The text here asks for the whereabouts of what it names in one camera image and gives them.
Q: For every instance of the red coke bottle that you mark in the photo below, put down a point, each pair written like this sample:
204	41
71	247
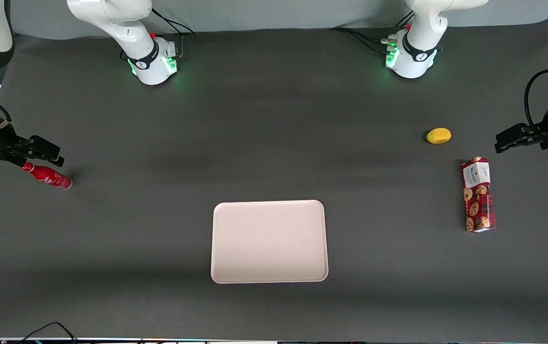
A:
52	178

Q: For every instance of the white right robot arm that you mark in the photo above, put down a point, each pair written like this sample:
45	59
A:
111	19

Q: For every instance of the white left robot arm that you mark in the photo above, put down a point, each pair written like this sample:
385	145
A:
422	28

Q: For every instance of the white rectangular tray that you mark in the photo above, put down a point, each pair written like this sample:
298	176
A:
269	241

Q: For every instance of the red cookie box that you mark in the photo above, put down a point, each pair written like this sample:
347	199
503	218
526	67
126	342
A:
479	200

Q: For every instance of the yellow lemon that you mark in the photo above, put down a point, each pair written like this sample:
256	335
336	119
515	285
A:
438	136

